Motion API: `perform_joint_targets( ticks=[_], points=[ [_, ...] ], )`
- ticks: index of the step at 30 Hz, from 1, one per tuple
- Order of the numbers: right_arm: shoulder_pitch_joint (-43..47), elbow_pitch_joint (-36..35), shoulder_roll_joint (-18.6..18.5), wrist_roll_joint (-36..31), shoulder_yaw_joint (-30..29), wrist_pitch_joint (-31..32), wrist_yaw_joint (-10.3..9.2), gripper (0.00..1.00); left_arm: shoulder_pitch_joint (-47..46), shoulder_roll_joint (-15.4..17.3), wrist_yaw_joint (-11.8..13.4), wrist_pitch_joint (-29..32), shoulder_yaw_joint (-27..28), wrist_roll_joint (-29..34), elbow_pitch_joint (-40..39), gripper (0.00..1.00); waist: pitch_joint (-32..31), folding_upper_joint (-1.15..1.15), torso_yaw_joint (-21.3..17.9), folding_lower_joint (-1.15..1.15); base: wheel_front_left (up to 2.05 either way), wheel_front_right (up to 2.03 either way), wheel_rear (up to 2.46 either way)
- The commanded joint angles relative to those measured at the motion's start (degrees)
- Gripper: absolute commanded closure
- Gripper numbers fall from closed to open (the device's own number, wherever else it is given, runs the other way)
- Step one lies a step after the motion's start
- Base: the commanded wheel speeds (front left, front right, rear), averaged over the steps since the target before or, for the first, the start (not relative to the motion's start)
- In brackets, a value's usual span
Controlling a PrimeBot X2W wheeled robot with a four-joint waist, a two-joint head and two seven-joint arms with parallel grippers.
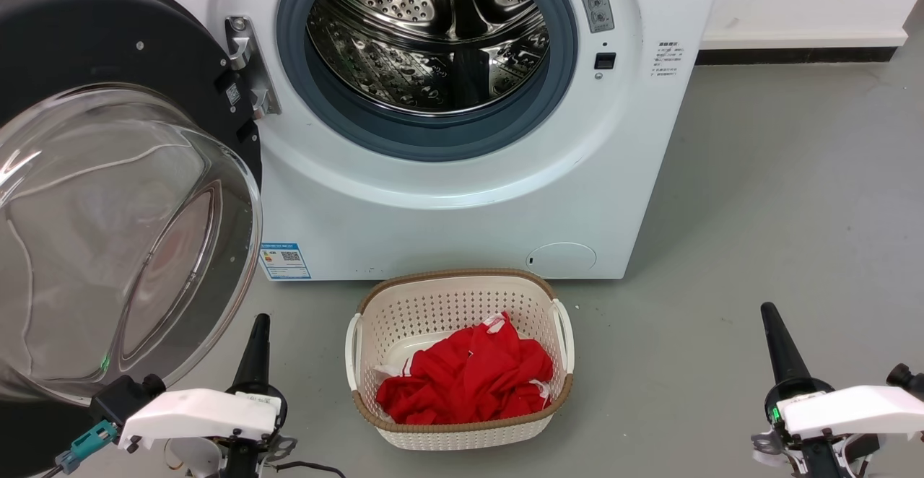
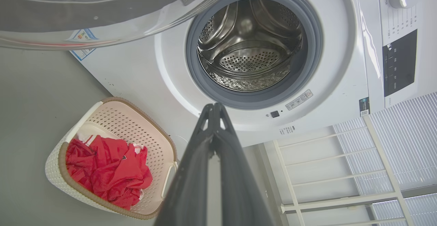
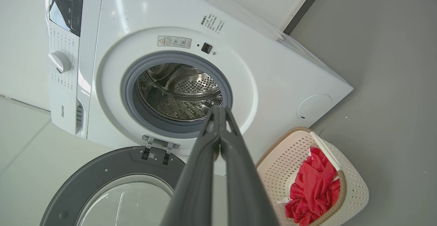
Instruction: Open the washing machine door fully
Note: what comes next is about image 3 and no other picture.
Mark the white front-load washing machine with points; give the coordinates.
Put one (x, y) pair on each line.
(273, 82)

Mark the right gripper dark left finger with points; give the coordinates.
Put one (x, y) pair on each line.
(198, 192)

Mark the black washer display panel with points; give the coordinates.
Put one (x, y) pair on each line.
(68, 4)

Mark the metal door hinge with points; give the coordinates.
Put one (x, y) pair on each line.
(160, 144)

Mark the stainless steel washer drum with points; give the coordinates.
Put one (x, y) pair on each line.
(184, 96)

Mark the black door lock slot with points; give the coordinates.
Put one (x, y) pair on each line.
(206, 47)

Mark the grey warning sticker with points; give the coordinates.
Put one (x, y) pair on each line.
(174, 42)

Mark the round white filter cover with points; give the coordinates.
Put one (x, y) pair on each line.
(314, 107)

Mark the black round glass washer door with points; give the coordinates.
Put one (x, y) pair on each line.
(68, 192)

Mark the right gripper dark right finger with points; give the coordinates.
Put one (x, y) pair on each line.
(245, 192)

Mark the red garment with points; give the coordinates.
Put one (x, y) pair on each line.
(314, 188)

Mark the white control knob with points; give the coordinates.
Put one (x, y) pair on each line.
(60, 62)

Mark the black text sticker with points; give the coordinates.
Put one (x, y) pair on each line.
(212, 22)

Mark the cream plastic laundry basket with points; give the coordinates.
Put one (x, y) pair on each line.
(355, 188)

